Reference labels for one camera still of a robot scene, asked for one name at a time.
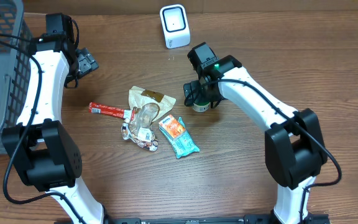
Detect teal orange tissue pack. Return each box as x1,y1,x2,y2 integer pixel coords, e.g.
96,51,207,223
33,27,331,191
158,114,200,159

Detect beige dog bone treat bag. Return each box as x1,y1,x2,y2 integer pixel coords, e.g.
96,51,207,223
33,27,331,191
121,86,176,152

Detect grey plastic mesh basket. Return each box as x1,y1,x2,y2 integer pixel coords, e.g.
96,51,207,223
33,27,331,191
0,0,32,154

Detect red snack stick packet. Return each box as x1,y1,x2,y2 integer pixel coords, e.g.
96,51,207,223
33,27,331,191
89,102,135,121

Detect white barcode scanner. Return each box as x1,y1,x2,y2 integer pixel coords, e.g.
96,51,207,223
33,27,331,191
160,4,191,49

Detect small green lidded jar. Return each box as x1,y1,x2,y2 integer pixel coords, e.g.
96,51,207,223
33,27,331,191
192,101,211,113

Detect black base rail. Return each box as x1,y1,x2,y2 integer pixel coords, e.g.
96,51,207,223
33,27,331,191
54,213,331,224

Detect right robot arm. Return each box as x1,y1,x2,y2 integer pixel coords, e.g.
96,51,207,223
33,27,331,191
183,42,330,223

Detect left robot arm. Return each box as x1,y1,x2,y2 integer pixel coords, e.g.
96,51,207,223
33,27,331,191
2,13,109,223

